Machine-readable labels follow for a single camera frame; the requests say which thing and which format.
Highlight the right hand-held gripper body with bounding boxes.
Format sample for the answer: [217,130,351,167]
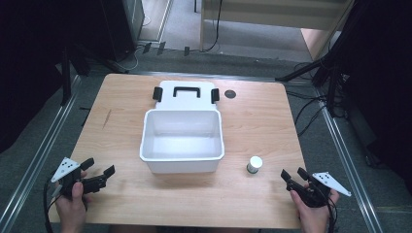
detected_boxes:
[286,171,353,209]

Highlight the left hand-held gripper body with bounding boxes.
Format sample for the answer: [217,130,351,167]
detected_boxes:
[51,157,108,198]

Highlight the person's right hand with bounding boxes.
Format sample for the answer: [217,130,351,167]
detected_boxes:
[290,188,340,233]

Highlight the person's left hand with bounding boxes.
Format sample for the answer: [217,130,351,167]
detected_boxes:
[53,182,92,228]

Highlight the small white bottle green label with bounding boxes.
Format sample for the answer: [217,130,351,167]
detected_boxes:
[246,155,263,175]

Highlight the white plastic storage box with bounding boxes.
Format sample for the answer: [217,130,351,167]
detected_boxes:
[139,108,225,175]

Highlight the black metal stand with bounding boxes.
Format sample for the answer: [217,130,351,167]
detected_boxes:
[60,47,73,107]

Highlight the black tripod stand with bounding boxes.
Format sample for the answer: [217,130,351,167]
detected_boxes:
[275,54,346,118]

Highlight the dark curtain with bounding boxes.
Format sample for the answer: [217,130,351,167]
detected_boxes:
[0,0,108,154]
[329,0,412,187]

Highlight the black cabinet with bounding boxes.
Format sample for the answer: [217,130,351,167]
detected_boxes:
[98,0,146,63]

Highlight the light wooden desk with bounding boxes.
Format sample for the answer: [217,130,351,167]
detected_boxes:
[198,0,357,62]

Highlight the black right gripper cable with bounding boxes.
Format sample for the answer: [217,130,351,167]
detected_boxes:
[325,190,338,233]

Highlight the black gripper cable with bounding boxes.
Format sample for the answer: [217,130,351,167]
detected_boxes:
[43,177,62,233]
[325,190,338,233]

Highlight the aluminium floor rail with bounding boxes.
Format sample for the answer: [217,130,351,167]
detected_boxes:
[129,71,314,85]
[313,88,386,233]
[0,75,82,233]

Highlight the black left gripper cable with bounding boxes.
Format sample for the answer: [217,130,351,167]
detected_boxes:
[43,177,62,233]

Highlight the black floor cables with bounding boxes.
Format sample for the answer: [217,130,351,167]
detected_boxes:
[285,89,328,138]

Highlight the white box lid black handle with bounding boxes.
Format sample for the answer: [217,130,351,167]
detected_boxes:
[152,80,221,112]

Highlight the white floor cable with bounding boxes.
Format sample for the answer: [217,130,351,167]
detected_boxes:
[111,14,153,73]

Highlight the black hanging cable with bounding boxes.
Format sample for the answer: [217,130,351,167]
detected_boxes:
[193,0,225,53]

